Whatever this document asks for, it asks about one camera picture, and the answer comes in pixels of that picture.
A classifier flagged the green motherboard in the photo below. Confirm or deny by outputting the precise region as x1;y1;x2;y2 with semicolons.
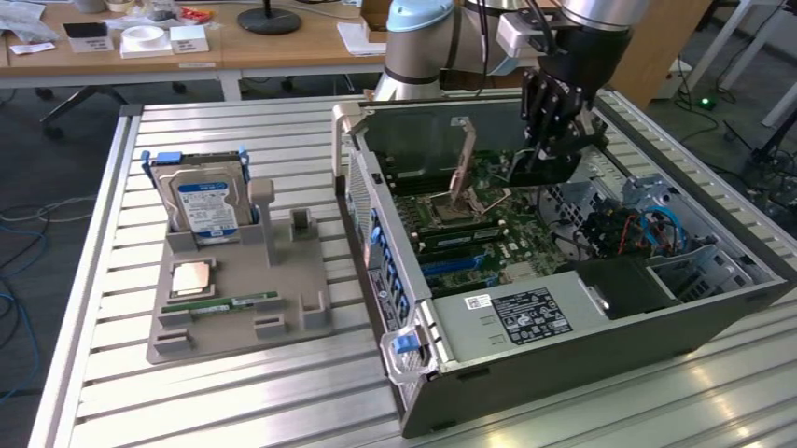
380;161;578;300

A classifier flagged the grey plastic bag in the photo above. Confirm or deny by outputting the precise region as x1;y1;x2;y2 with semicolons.
0;2;58;44

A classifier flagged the copper-topped CPU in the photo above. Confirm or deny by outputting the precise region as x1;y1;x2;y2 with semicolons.
169;261;213;296

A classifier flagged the brown cardboard box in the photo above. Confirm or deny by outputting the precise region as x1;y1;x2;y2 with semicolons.
360;0;391;33

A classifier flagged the grey parts rack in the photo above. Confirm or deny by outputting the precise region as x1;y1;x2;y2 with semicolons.
144;177;336;368

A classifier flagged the grey power supply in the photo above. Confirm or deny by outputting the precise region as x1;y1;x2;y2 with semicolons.
420;272;615;374

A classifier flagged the white flat box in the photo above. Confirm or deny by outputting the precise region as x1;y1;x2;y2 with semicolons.
118;35;176;61

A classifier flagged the white cube box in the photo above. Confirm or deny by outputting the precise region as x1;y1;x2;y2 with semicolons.
168;25;211;56

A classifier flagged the hard disk with blue carrier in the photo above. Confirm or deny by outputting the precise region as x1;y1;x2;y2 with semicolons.
138;149;253;247

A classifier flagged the white box with black top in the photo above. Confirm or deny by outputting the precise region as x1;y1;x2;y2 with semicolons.
61;21;117;54

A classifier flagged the silver heatsink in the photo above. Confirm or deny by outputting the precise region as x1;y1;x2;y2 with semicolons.
504;261;544;282

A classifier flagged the white tape roll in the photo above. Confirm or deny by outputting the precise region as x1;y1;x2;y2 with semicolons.
120;25;164;48

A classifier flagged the red wire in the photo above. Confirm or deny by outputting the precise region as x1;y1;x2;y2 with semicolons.
620;212;646;256

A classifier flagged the dark bag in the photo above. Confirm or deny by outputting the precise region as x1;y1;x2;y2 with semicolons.
137;0;176;23

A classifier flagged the red and white paper label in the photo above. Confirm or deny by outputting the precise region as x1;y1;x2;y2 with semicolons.
8;41;57;56

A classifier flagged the wooden cabinet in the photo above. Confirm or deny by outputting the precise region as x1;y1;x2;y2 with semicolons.
539;0;714;107

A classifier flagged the CPU socket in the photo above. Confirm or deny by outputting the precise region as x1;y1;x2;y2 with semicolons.
420;189;486;231

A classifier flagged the blue wire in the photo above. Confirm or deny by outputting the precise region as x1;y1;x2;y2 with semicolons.
639;204;687;257

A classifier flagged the open metal disk bay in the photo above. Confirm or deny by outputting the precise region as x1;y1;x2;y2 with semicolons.
643;242;758;304

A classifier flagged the green RAM stick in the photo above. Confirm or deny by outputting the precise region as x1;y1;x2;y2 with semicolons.
159;291;279;315

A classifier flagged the blue floor cable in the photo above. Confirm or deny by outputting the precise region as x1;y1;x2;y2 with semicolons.
0;223;49;402

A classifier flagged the white device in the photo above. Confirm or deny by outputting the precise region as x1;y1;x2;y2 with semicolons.
658;58;695;102

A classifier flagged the black graphics card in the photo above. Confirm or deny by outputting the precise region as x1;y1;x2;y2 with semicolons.
446;116;584;209

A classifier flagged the white table frame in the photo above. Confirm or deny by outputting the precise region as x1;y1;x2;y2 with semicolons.
676;0;797;128

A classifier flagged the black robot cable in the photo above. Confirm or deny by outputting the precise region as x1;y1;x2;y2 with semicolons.
475;0;562;97

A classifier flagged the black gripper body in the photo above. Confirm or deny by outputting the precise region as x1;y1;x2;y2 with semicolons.
535;25;635;103

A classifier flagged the white floor cable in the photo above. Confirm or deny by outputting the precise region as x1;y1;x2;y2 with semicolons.
0;195;94;224

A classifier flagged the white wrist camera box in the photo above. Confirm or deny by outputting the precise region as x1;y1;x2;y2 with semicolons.
495;9;544;53

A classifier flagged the RAM stick with blue label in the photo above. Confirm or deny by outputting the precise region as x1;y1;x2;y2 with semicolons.
424;227;504;248

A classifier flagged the black chair base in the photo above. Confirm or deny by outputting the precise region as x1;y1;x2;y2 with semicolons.
36;82;189;140

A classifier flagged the white paper stack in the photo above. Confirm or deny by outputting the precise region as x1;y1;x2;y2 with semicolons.
335;21;388;58

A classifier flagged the black wire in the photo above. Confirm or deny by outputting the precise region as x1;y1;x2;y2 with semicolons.
547;218;592;262

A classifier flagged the black lamp base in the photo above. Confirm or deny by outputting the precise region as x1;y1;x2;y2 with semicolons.
235;0;305;35

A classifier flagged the blue plastic latch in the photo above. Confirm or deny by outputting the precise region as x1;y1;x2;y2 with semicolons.
393;333;423;359

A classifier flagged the perforated metal disk bay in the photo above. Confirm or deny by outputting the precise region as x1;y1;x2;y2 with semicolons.
532;109;630;228

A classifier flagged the black expansion slot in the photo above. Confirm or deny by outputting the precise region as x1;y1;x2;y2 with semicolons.
415;245;491;265

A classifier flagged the wooden desk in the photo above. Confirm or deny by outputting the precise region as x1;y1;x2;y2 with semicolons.
0;0;564;90

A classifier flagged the dark grey PC case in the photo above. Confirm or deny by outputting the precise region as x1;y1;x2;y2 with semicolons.
331;83;787;440

